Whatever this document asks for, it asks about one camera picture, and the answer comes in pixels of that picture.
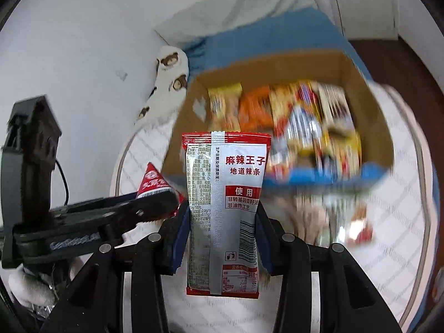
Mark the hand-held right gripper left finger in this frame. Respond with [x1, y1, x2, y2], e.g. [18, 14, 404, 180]
[40, 201, 192, 333]

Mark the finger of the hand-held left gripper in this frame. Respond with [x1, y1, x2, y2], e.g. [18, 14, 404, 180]
[100, 189, 181, 231]

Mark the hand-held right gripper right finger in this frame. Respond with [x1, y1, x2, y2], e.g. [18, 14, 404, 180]
[255, 203, 403, 333]

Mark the small red triangular packet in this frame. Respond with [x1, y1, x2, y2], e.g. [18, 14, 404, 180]
[135, 162, 186, 221]

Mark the red grey spicy strip packet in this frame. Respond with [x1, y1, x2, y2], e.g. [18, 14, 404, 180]
[182, 130, 273, 299]

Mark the yellow panda snack packet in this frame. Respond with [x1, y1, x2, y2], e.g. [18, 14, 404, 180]
[314, 128, 363, 178]

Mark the orange snack packet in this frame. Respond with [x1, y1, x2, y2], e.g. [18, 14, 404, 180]
[239, 85, 277, 134]

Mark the instant noodle packet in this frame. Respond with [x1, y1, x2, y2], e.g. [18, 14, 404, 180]
[269, 82, 324, 167]

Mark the white chocolate wafer packet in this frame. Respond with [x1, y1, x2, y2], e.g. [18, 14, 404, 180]
[317, 82, 356, 137]

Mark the printed cardboard box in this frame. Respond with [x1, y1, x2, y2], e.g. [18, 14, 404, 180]
[163, 50, 396, 186]

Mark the person's left hand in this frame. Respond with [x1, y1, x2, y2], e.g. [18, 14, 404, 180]
[9, 255, 82, 306]

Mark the bear print pillow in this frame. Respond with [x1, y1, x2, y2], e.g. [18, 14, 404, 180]
[133, 44, 190, 127]

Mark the white diamond pattern quilt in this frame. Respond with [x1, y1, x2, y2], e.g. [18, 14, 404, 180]
[109, 83, 438, 333]

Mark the blue bed sheet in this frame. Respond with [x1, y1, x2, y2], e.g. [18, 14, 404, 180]
[182, 8, 372, 81]

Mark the grey white pillow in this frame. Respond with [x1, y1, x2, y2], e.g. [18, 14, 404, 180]
[153, 0, 318, 48]

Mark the white door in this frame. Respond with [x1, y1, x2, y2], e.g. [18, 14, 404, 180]
[325, 0, 400, 41]

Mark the black cable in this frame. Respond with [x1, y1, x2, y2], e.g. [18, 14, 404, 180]
[53, 159, 70, 206]

